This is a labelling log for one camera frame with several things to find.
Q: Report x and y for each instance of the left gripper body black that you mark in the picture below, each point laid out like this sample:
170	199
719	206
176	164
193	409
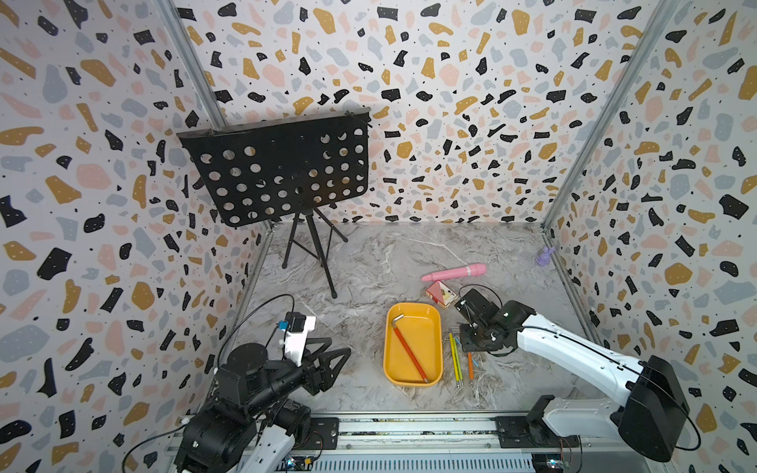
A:
287	378

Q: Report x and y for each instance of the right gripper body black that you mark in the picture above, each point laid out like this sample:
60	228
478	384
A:
473	340

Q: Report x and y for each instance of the yellow hex key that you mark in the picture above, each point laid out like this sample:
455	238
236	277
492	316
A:
458	384

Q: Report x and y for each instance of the red hex key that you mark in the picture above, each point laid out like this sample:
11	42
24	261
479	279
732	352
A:
407	347

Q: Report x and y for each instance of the yellow plastic storage box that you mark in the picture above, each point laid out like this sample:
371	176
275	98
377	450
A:
422	328

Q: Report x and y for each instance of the green hex key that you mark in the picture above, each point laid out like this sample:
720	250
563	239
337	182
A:
457	353

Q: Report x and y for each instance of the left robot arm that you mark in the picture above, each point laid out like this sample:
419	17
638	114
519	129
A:
250	419

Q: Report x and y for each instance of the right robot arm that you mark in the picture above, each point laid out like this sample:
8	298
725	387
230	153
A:
643	403

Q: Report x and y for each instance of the pink cylindrical tube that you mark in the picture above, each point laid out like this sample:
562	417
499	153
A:
471	270

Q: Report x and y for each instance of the small purple toy figure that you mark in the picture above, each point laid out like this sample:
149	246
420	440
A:
544	256

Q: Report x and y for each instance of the black perforated music stand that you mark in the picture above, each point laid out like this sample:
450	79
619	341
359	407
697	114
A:
293	167

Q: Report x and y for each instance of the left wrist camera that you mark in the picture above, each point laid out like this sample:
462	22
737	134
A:
296	329

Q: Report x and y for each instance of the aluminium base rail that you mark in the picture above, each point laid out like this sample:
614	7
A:
435	442

